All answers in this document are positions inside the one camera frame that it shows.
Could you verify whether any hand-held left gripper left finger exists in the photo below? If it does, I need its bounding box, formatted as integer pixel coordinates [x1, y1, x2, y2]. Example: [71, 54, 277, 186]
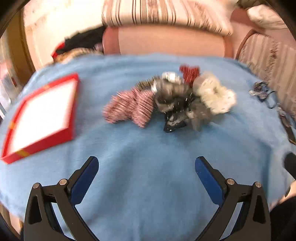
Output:
[23, 156, 100, 241]

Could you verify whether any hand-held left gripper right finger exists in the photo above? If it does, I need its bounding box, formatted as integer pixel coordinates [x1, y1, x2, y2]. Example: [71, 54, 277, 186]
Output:
[194, 156, 271, 241]

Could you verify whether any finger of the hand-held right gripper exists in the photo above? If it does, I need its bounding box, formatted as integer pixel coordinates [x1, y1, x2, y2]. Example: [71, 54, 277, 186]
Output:
[283, 152, 296, 181]

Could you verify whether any red shallow box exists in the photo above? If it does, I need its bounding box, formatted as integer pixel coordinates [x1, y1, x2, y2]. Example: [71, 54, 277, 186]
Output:
[0, 72, 80, 164]

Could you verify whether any pink striped scrunchie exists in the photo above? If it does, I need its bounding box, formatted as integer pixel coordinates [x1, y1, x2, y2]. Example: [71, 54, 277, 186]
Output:
[103, 88, 155, 129]

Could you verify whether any white cherry print scrunchie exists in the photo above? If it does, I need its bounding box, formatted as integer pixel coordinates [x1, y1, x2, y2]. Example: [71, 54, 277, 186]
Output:
[193, 71, 237, 115]

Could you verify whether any grey fluffy scrunchie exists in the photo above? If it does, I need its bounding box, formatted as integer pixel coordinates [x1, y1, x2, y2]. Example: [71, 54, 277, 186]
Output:
[151, 78, 212, 131]

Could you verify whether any light blue blanket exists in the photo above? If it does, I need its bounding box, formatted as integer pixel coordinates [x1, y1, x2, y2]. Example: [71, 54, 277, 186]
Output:
[0, 53, 296, 241]

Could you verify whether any dark hair clip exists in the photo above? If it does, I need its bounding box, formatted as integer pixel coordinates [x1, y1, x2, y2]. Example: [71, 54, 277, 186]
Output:
[163, 115, 187, 133]

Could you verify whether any striped seat cushion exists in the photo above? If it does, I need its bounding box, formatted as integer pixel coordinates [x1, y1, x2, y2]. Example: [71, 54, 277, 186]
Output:
[238, 32, 296, 117]

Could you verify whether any red striped scrunchie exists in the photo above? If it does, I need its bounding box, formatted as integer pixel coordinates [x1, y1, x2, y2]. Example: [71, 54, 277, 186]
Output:
[180, 65, 201, 87]

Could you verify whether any silver scrunchie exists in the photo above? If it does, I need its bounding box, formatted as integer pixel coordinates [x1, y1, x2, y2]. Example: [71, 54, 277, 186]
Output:
[161, 71, 184, 84]

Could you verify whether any beige patterned blanket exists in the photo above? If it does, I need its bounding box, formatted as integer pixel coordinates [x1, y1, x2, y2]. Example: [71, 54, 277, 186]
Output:
[54, 47, 104, 63]

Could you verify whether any red cloth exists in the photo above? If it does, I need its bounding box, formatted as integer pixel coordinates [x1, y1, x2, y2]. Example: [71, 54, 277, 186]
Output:
[51, 42, 67, 59]

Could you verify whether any black cloth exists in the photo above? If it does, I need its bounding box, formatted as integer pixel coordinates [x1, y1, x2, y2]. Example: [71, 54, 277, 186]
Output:
[64, 25, 107, 51]

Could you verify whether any pink sofa bolster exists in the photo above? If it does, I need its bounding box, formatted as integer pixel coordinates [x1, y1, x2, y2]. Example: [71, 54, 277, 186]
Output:
[102, 24, 234, 58]

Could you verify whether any white cloth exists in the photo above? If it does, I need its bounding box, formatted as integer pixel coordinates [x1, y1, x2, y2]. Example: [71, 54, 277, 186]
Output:
[246, 5, 290, 30]

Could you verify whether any long striped cushion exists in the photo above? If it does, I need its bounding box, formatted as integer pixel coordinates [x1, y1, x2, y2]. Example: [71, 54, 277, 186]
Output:
[101, 0, 234, 36]

